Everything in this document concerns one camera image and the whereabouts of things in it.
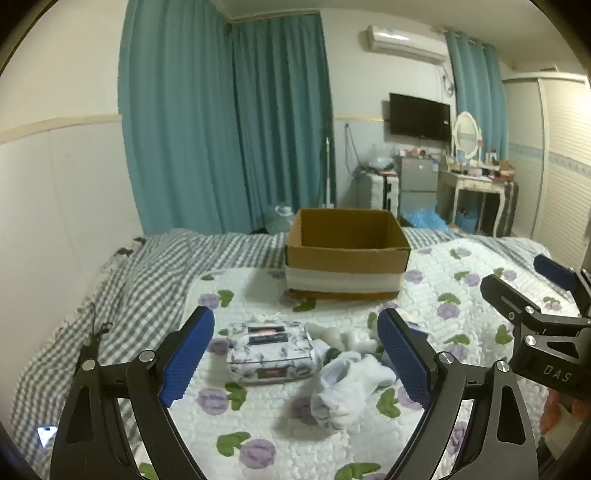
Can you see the white suitcase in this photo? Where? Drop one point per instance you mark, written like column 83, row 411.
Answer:
column 376, row 191

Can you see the wide teal curtain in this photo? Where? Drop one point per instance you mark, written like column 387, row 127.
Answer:
column 180, row 115

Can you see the row of cosmetics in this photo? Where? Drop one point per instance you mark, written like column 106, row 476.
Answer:
column 498, row 168

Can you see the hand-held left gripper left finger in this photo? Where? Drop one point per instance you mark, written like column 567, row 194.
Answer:
column 189, row 355

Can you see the white air conditioner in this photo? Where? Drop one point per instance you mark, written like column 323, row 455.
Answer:
column 404, row 44

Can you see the clear water jug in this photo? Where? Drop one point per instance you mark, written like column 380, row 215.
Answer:
column 279, row 219

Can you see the small blue bag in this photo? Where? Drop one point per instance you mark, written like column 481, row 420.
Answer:
column 467, row 220

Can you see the white wardrobe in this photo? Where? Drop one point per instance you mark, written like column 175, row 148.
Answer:
column 554, row 175

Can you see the grey checkered bed sheet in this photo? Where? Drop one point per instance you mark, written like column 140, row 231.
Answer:
column 115, row 286

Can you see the black wall television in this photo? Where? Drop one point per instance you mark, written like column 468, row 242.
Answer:
column 419, row 116

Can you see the dark suitcase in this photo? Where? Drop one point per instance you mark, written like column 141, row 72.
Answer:
column 509, row 207

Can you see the floral tissue pack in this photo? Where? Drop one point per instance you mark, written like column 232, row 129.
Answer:
column 272, row 355

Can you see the blue plastic bag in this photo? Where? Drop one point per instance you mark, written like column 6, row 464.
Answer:
column 425, row 217

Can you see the grey mini fridge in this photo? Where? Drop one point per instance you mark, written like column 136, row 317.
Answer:
column 418, row 180

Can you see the white floral quilt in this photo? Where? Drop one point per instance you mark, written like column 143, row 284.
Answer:
column 258, row 415

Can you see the narrow teal curtain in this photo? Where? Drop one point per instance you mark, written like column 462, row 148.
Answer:
column 478, row 83

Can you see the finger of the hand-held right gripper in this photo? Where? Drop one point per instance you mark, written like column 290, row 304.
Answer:
column 508, row 297
column 554, row 271

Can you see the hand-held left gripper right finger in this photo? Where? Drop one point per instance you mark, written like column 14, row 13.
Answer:
column 404, row 360

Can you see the cardboard box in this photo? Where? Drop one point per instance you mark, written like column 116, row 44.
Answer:
column 341, row 263

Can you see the oval white vanity mirror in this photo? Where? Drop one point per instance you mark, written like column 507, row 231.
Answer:
column 466, row 134

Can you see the clear plastic bag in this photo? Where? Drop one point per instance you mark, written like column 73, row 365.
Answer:
column 381, row 157

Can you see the white floor pole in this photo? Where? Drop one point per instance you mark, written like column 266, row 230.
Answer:
column 328, row 170

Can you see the large white sock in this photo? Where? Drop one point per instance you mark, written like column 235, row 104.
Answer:
column 346, row 392

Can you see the person's right hand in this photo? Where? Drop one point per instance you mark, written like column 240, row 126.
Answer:
column 554, row 410

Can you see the white vanity table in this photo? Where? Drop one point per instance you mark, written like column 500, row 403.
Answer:
column 466, row 182

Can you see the smartphone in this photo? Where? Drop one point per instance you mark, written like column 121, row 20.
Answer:
column 47, row 436

